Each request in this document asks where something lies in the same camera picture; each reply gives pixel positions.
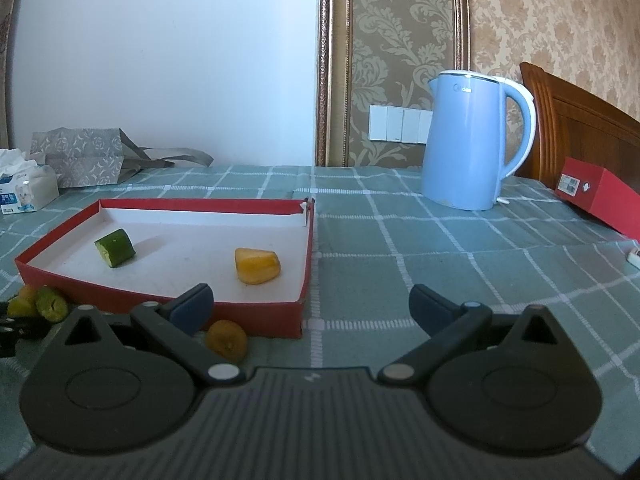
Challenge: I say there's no green checked tablecloth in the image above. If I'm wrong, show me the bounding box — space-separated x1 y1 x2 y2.
0 164 640 480

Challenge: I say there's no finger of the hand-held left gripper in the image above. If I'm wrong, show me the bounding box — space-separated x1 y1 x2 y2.
0 301 53 358

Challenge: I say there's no gold wall moulding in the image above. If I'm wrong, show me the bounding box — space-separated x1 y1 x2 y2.
315 0 471 168

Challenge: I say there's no blue electric kettle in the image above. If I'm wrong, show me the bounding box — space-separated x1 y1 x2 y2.
420 70 537 212

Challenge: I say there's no small orange citrus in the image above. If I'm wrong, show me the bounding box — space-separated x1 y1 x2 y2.
206 320 248 362

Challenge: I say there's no green tomato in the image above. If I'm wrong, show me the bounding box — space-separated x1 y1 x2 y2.
34 286 69 322

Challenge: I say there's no yellow fruit chunk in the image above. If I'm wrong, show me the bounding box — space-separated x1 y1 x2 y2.
234 247 282 286

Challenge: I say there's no red box with label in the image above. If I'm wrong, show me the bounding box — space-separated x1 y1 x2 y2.
554 156 640 241

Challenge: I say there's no wooden headboard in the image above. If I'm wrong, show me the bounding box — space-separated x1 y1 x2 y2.
515 61 640 196

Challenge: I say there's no white wall switch panel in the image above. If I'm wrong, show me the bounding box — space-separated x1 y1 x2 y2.
369 104 435 143

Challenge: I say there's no cucumber piece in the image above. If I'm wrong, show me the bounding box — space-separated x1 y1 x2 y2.
94 228 136 269

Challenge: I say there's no grey patterned paper bag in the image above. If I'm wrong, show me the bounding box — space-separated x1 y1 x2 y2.
31 127 215 189

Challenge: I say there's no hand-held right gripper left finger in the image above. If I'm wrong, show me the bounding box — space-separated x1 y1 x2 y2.
50 282 241 387

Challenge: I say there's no red cardboard tray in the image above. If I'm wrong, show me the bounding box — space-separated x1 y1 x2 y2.
14 197 317 339

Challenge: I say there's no beige curtain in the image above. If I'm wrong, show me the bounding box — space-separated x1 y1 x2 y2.
0 0 27 149

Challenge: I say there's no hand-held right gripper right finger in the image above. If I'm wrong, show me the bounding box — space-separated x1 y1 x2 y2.
377 282 585 387

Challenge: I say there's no tissue pack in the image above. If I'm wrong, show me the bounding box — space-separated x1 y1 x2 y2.
0 148 60 216

